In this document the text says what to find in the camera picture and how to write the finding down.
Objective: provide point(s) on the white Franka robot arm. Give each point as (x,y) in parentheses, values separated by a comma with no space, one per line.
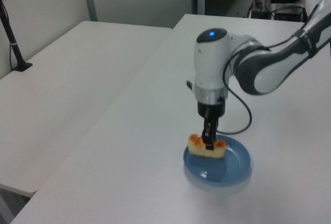
(271,66)

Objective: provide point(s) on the black camera pole with base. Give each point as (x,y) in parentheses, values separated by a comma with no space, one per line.
(11,43)

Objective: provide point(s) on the bread with orange topping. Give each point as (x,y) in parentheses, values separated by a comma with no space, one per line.
(196,148)

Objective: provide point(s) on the blue round plate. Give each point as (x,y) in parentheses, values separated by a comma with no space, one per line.
(227,168)

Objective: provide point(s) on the white adjacent table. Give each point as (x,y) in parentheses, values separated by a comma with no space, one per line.
(59,84)

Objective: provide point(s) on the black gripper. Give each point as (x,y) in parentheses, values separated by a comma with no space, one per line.
(212,108)

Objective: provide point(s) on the black electronics box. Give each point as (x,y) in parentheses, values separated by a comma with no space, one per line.
(291,13)

